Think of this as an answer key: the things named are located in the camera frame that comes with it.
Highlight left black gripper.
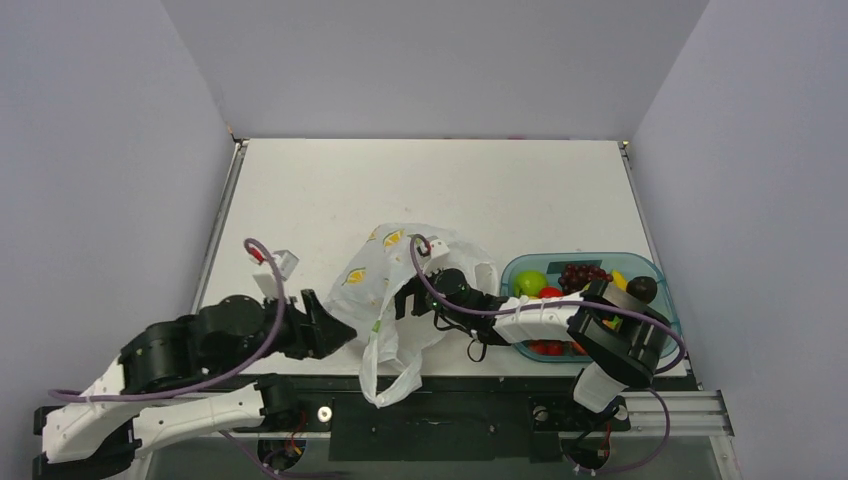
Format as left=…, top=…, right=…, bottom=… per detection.
left=214, top=288, right=358, bottom=377

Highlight white plastic bag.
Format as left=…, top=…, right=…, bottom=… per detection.
left=321, top=222, right=499, bottom=409

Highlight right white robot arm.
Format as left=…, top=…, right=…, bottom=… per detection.
left=395, top=268, right=679, bottom=427

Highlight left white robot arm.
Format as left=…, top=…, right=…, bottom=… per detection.
left=32, top=290, right=356, bottom=479

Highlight fake green apple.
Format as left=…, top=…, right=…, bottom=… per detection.
left=511, top=270, right=549, bottom=297

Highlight fake red strawberry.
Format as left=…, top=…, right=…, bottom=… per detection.
left=536, top=286, right=564, bottom=299

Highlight fake purple grapes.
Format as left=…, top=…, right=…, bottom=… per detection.
left=558, top=263, right=613, bottom=295

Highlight fake yellow banana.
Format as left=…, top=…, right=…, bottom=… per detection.
left=610, top=270, right=629, bottom=291

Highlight fake dark plum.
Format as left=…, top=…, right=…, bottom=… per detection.
left=626, top=276, right=658, bottom=304

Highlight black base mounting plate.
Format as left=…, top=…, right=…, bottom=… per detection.
left=257, top=376, right=630, bottom=463

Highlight teal plastic tray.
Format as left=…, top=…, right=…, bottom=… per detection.
left=500, top=252, right=682, bottom=364

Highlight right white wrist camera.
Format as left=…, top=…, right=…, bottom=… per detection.
left=415, top=237, right=450, bottom=260

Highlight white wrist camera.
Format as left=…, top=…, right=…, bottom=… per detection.
left=415, top=237, right=450, bottom=260
left=247, top=247, right=299, bottom=300

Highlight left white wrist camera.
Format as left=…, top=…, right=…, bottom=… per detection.
left=247, top=247, right=299, bottom=300

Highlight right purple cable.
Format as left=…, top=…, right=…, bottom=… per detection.
left=409, top=234, right=688, bottom=376

